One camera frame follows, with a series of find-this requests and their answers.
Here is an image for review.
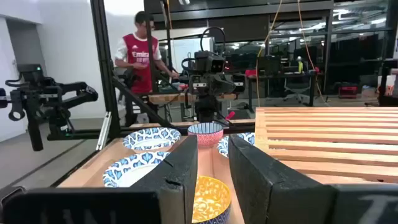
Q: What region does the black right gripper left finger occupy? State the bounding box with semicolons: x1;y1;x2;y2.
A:
129;134;199;224

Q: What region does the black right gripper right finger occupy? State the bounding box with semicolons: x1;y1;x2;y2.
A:
228;134;338;224

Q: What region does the yellow bowl dark blue outside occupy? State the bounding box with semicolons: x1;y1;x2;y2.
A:
192;175;233;224

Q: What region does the pink zigzag bowl striped inside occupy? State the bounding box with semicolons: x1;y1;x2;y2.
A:
187;121;224;148

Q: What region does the slatted wooden shelf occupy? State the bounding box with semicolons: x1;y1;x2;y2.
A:
254;106;398;185

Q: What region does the wooden background table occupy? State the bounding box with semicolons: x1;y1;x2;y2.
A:
148;92;238;106

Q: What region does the person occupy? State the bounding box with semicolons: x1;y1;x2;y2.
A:
114;11;180;95

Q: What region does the black office desk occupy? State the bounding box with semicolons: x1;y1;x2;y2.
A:
245;70;317;113

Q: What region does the red toolbox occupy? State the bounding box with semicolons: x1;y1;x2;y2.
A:
338;85;359;100

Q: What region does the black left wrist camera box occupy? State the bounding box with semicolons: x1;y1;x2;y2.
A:
194;50;226;75

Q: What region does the silver aluminium rail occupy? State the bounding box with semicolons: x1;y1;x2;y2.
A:
95;111;113;152

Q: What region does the black aluminium rig frame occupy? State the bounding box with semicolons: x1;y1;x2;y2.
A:
46;0;256;141

